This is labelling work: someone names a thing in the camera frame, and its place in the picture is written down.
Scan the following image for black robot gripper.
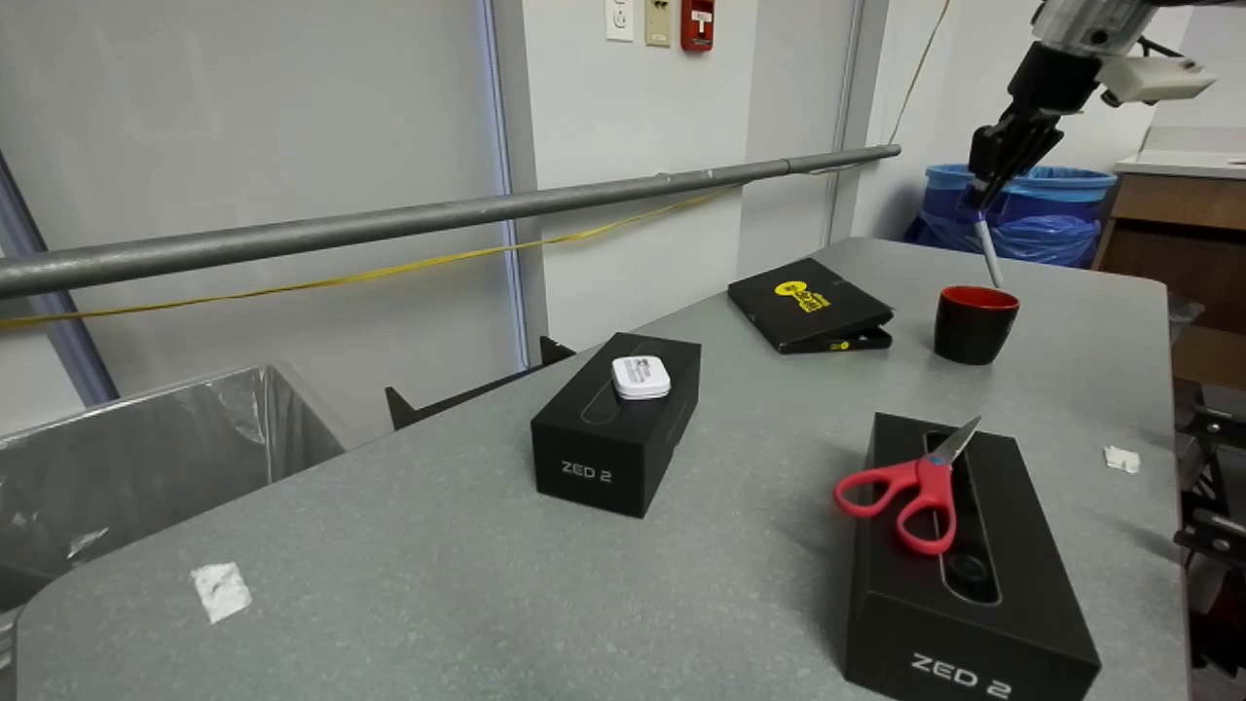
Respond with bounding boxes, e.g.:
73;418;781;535
971;43;1103;208

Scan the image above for black mug red inside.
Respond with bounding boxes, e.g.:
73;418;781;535
934;286;1019;366

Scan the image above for blue recycling bin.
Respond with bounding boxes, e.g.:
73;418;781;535
909;165;1118;270

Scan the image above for wooden cabinet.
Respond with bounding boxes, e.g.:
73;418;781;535
1093;165;1246;390

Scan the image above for flat black box yellow logo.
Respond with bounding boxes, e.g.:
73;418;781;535
730;259;894;353

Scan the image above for white tape piece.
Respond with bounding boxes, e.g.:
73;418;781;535
1103;447;1140;474

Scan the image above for red fire alarm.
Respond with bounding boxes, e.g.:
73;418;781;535
683;0;717;56

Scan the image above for small white device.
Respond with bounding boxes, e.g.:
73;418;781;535
612;353;674;401

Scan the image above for large black ZED 2 box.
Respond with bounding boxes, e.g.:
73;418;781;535
842;433;1103;701

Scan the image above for small black ZED 2 box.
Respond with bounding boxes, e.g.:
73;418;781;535
531;333;703;520

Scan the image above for white paper label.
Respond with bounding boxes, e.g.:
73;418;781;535
193;562;254;625

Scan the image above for grey lined trash bin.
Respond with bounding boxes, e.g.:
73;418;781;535
0;366;342;610

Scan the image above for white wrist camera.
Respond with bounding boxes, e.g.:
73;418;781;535
1100;56;1214;104

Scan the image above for red handled scissors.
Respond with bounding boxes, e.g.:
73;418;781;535
833;421;978;557

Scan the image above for white wall switch plate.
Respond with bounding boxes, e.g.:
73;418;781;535
607;0;638;43

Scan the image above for yellow cord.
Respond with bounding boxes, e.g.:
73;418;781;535
0;191;734;335

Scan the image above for grey metal rail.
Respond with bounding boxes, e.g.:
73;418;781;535
0;144;896;299

